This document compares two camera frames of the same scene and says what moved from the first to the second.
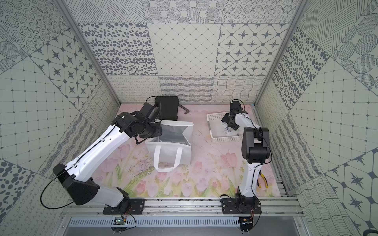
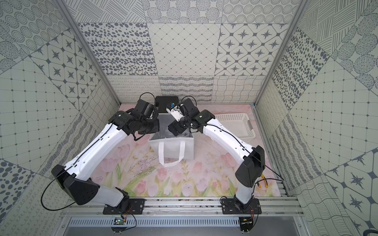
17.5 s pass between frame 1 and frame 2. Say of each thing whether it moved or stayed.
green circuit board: stayed
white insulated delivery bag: moved
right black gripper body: moved
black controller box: stayed
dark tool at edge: stayed
